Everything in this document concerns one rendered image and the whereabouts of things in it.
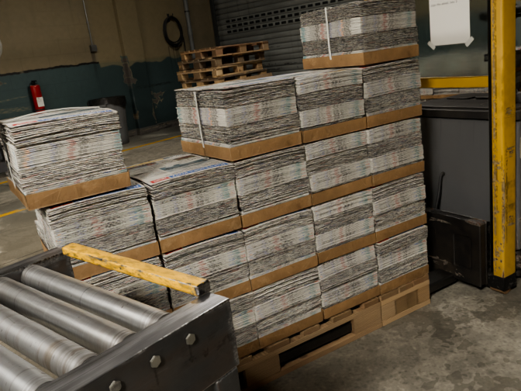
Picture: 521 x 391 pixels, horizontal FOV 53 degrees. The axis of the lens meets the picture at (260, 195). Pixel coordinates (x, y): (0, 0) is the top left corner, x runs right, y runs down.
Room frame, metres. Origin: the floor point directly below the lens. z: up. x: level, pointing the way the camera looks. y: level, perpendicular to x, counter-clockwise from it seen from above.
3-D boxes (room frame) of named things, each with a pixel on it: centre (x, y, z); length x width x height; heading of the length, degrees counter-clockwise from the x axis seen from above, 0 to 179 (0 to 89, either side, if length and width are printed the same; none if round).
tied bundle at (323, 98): (2.04, -0.21, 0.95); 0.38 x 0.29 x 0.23; 29
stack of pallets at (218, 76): (8.64, 0.29, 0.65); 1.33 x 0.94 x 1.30; 141
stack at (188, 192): (1.82, 0.16, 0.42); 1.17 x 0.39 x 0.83; 119
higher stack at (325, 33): (2.18, -0.47, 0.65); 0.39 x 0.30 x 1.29; 29
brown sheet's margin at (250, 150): (1.89, 0.05, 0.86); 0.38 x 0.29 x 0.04; 31
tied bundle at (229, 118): (1.89, 0.05, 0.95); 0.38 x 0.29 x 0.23; 31
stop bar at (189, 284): (0.93, 0.27, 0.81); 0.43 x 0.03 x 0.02; 47
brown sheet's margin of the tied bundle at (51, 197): (1.49, 0.53, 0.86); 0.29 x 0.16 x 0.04; 120
